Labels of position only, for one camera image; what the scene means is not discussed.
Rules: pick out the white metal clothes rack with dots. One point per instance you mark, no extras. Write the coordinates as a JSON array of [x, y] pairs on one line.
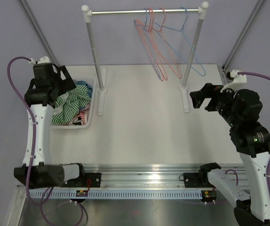
[[101, 72]]

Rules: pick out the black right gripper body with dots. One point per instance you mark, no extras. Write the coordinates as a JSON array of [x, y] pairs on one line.
[[220, 102]]

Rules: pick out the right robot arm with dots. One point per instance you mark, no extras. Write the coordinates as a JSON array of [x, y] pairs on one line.
[[240, 109]]

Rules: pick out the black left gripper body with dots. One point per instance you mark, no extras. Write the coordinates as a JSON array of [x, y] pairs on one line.
[[56, 84]]

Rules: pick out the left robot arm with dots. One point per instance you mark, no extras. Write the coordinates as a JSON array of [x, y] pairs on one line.
[[37, 171]]

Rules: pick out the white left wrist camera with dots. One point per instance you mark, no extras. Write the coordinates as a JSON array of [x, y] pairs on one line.
[[42, 60]]

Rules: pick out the green white striped tank top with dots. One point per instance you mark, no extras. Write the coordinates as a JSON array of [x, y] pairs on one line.
[[69, 105]]

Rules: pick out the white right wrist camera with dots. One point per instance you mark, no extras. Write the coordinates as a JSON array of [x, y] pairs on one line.
[[237, 80]]

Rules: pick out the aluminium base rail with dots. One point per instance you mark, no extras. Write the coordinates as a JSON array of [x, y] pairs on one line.
[[156, 181]]

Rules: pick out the white plastic basket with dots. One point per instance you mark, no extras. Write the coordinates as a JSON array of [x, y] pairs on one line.
[[88, 107]]

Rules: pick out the red white striped tank top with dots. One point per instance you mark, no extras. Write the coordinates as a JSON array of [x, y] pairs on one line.
[[80, 120]]

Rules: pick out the blue wire hanger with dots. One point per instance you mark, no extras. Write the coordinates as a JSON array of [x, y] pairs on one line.
[[194, 44], [143, 35]]

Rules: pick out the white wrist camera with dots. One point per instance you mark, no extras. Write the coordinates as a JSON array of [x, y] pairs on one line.
[[42, 60], [237, 80]]

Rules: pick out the blue tank top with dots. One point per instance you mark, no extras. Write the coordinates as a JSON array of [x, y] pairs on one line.
[[89, 87]]

